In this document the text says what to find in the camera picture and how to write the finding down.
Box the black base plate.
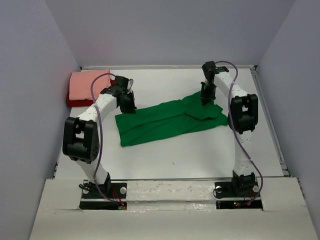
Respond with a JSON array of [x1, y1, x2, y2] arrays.
[[212, 181, 263, 210], [79, 181, 128, 211]]

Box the pink folded t-shirt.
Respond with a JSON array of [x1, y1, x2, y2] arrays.
[[69, 69, 111, 101]]

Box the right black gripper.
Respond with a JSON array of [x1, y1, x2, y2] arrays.
[[200, 81, 217, 106]]

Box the green t-shirt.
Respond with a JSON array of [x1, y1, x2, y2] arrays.
[[115, 91, 228, 147]]

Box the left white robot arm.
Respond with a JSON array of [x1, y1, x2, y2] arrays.
[[62, 75, 137, 199]]

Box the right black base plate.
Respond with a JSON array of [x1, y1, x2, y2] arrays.
[[212, 181, 263, 210]]

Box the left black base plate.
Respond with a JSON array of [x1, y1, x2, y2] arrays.
[[79, 181, 128, 211]]

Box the dark red folded t-shirt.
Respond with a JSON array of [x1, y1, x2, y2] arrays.
[[66, 78, 115, 107]]

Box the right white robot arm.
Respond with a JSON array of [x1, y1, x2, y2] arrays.
[[200, 61, 259, 199]]

